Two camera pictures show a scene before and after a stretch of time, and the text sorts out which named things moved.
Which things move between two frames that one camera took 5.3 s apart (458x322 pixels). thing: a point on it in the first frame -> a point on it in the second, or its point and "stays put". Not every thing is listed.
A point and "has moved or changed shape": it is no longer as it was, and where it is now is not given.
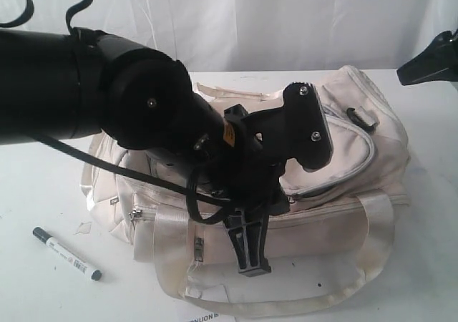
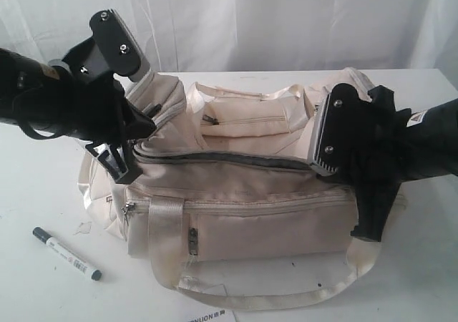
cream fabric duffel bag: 333,242 has moved or changed shape
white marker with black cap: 66,255 stays put
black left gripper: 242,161 -> 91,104
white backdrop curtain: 252,25 stays put
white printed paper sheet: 192,312 stays put
